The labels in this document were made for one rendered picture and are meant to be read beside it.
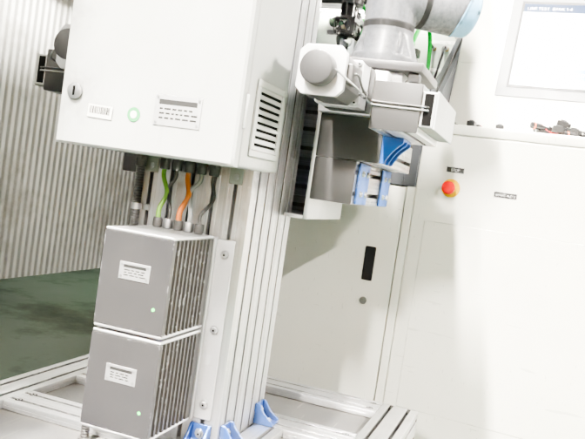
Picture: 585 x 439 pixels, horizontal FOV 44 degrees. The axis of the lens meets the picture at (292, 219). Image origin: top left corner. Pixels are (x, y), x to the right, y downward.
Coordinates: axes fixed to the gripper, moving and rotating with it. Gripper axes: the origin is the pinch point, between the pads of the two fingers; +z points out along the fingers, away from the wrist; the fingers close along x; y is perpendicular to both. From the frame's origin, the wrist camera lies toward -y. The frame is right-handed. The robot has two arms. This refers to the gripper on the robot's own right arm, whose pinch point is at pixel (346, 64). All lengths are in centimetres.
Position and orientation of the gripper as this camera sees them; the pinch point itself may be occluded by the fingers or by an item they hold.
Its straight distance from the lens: 246.7
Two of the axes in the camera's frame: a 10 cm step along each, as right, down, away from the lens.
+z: -1.4, 9.9, 0.5
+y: -4.0, -0.1, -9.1
